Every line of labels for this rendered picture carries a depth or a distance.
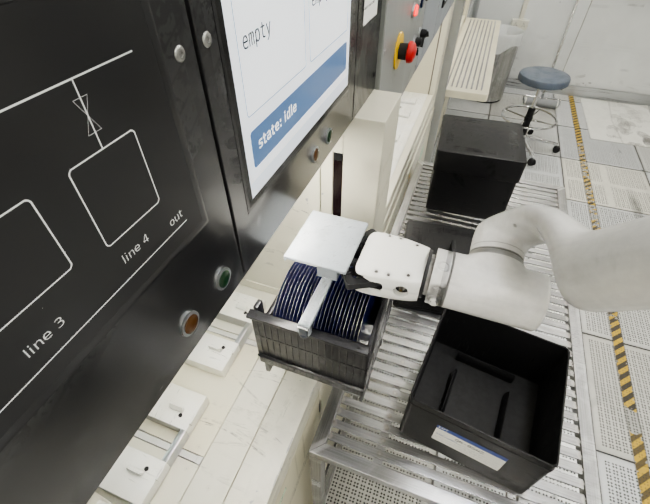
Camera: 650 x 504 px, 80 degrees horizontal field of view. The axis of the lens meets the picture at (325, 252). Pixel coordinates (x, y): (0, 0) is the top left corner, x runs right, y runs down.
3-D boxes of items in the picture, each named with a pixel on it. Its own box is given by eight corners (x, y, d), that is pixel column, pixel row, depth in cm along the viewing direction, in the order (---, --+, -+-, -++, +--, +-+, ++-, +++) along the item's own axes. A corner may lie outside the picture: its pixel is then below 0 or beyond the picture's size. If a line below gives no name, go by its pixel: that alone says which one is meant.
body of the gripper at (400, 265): (422, 316, 58) (350, 296, 61) (433, 269, 65) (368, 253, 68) (432, 283, 53) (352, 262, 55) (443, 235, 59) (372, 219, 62)
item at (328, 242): (358, 420, 72) (372, 317, 50) (260, 384, 78) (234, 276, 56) (389, 319, 89) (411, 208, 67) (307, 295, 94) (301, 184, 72)
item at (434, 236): (496, 325, 111) (512, 296, 102) (392, 306, 115) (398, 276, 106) (490, 254, 131) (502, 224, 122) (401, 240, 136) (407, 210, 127)
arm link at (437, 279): (436, 320, 58) (416, 314, 59) (445, 278, 64) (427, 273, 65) (449, 282, 52) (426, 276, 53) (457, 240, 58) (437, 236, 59)
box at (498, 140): (502, 223, 142) (528, 163, 125) (423, 209, 148) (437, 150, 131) (500, 180, 162) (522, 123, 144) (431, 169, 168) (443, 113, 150)
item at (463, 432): (397, 431, 90) (408, 397, 78) (433, 340, 107) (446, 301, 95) (524, 497, 80) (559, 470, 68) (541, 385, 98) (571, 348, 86)
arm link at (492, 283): (459, 237, 56) (445, 297, 53) (559, 260, 53) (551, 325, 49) (450, 260, 64) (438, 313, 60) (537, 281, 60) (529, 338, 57)
